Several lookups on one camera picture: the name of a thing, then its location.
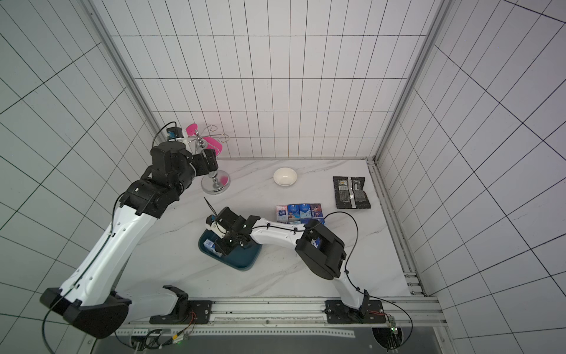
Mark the blue white pocket tissue pack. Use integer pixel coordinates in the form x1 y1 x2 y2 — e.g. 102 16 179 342
299 204 312 223

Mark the blue red pocket tissue pack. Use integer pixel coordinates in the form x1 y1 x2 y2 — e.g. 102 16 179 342
310 204 324 219

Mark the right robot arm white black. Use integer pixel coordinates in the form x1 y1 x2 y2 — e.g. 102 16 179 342
206 207 368 311

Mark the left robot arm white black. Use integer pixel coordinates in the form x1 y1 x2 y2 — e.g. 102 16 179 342
40 141 218 339

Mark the teal storage tray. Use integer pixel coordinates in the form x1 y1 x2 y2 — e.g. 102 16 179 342
198 230 262 271

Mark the blue tissue pack front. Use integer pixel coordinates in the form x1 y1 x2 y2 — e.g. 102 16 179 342
203 239 221 257

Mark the pink cup upper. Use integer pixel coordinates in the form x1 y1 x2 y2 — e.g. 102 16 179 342
186 123 199 137

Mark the pink cup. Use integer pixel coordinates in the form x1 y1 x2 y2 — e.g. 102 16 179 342
203 137 223 156
186 123 199 137

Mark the pink cup lower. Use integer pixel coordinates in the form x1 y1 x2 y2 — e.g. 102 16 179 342
203 137 223 156

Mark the chrome cup holder stand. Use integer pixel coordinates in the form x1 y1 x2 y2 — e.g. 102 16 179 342
181 125 230 195

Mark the white bowl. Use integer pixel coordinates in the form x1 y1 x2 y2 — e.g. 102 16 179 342
273 167 298 187

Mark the black snack bag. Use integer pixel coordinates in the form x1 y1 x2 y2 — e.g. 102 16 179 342
333 176 371 209

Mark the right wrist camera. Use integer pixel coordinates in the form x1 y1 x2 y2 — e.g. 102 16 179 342
206 206 240 237

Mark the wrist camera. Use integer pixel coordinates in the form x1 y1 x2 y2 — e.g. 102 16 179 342
206 206 240 237
166 126 184 140

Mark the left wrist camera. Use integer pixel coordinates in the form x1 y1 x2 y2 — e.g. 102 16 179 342
166 126 184 140

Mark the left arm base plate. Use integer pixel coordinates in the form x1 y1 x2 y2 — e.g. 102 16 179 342
149 300 213 326

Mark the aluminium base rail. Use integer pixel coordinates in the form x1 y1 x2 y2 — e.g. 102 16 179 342
115 297 447 340

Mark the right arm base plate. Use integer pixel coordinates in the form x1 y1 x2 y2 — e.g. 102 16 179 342
324 300 387 325

